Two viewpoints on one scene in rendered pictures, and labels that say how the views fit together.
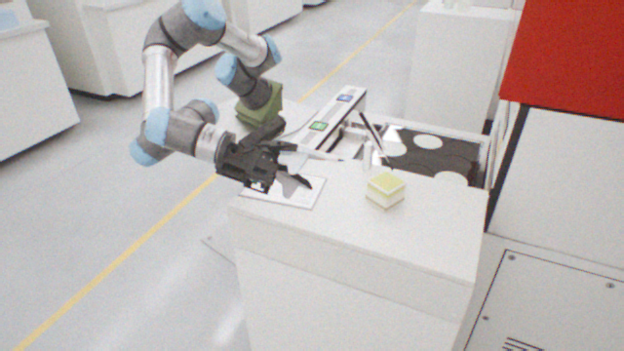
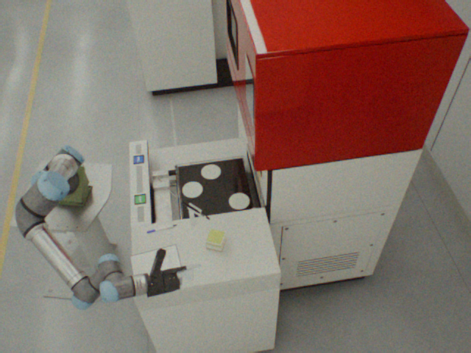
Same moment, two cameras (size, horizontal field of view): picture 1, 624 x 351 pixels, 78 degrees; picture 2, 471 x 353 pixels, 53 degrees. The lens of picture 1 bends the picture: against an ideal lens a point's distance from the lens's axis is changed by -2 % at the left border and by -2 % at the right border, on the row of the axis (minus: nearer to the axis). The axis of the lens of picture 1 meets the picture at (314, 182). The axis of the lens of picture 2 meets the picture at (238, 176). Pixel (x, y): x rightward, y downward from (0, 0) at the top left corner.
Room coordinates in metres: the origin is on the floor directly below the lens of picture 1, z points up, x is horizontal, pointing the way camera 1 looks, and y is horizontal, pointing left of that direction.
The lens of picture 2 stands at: (-0.19, 0.31, 2.73)
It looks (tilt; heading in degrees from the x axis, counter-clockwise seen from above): 50 degrees down; 328
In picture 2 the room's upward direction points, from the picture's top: 2 degrees counter-clockwise
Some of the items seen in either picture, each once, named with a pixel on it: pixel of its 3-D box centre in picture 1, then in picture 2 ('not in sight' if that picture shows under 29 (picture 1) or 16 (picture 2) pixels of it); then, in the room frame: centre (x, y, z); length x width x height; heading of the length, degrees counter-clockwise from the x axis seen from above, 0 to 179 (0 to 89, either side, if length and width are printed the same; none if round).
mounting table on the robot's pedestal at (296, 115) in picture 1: (256, 129); (70, 201); (1.59, 0.26, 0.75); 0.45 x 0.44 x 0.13; 50
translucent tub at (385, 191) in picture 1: (385, 191); (215, 240); (0.80, -0.18, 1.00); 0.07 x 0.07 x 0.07; 40
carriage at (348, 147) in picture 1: (347, 150); (163, 201); (1.22, -0.12, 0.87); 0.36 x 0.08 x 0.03; 156
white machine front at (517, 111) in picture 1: (506, 113); (251, 137); (1.21, -0.66, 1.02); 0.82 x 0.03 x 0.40; 156
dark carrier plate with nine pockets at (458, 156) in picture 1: (423, 156); (214, 187); (1.13, -0.37, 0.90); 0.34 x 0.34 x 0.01; 66
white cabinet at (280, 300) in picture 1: (373, 262); (203, 254); (1.10, -0.24, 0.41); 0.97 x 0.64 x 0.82; 156
